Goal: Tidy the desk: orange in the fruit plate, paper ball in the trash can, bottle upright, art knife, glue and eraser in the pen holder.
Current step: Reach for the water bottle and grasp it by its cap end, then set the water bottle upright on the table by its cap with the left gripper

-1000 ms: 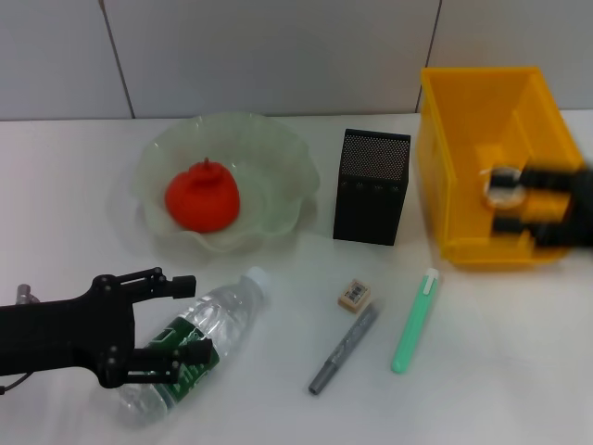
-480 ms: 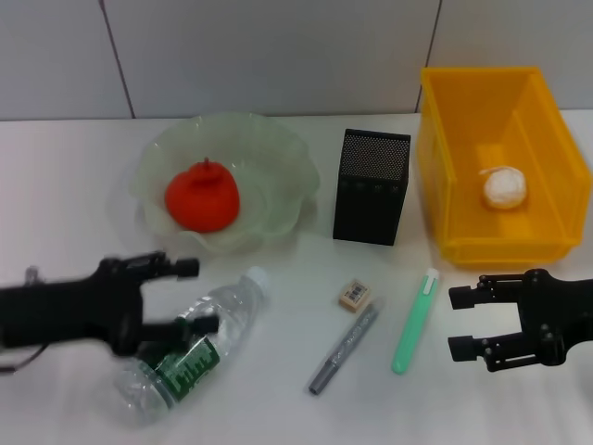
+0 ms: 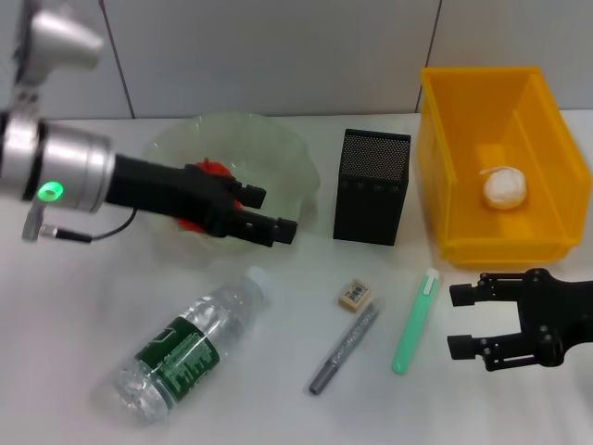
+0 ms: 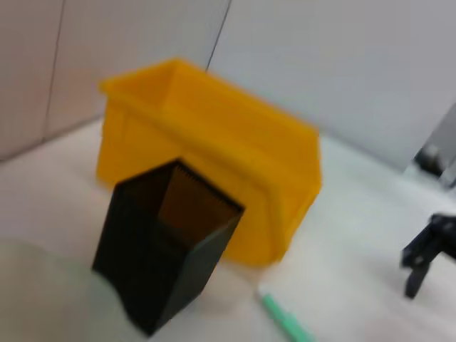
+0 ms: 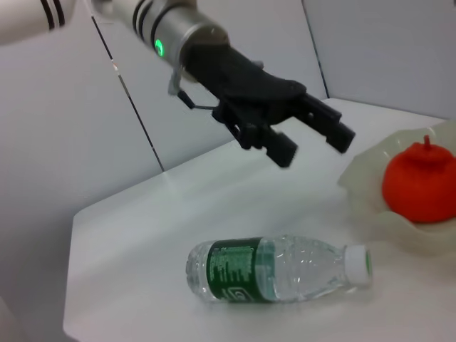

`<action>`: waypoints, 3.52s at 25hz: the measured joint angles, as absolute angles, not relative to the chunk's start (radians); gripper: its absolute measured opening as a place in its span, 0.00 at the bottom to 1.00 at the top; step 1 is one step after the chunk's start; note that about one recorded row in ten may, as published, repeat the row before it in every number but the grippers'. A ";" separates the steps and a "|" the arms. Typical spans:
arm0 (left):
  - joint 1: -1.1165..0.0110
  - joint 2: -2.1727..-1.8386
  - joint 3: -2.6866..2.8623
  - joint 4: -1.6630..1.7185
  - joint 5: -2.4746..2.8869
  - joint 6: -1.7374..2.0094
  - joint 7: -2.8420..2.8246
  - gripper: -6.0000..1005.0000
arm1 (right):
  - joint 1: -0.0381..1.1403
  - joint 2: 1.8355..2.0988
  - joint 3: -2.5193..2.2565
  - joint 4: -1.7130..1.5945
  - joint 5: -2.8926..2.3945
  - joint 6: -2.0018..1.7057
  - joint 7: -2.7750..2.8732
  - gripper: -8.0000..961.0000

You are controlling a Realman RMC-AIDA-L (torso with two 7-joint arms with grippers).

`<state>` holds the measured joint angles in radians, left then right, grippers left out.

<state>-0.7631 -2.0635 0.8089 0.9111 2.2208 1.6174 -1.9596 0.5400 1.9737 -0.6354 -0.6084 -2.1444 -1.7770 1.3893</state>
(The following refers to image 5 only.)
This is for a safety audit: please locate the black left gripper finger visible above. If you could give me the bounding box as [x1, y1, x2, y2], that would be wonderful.
[269, 93, 357, 155]
[212, 100, 299, 169]

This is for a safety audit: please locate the pale green glass fruit plate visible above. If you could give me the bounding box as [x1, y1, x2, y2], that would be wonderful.
[337, 119, 456, 252]

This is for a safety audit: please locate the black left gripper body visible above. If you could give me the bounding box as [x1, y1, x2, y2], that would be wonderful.
[180, 42, 308, 119]

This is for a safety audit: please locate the left gripper cable with connector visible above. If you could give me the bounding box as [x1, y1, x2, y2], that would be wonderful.
[167, 67, 222, 111]

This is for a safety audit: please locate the clear water bottle green label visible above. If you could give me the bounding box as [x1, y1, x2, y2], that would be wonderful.
[185, 234, 373, 305]

